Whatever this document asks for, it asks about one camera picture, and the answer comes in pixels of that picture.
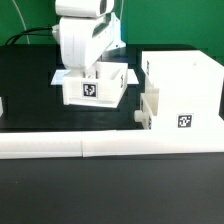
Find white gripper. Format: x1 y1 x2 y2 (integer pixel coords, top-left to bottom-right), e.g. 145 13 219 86
59 16 114 70

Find white thin cable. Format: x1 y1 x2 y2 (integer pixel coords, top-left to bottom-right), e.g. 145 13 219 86
11 0 31 45

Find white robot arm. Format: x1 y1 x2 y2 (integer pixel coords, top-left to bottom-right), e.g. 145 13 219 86
52 0 126 70

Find white front fence right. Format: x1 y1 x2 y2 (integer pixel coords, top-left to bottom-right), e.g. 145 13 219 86
82 129 224 157

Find white drawer box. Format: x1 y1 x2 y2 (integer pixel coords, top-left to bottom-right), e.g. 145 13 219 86
62 62 128 108
134 88 159 130

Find white fence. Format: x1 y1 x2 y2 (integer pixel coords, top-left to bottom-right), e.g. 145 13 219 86
82 129 224 157
0 132 83 159

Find white front drawer box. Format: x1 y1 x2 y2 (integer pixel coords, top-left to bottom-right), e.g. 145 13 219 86
134 88 159 130

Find white front fence left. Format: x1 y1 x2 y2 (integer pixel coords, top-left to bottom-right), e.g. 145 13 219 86
0 132 83 159

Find white drawer cabinet frame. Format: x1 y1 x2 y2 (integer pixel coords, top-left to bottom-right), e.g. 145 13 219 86
141 50 224 130

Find white marker sheet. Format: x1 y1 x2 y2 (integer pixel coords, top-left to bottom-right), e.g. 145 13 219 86
51 69 139 85

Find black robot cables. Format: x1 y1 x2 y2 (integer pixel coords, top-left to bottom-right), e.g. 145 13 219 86
3 26 61 46

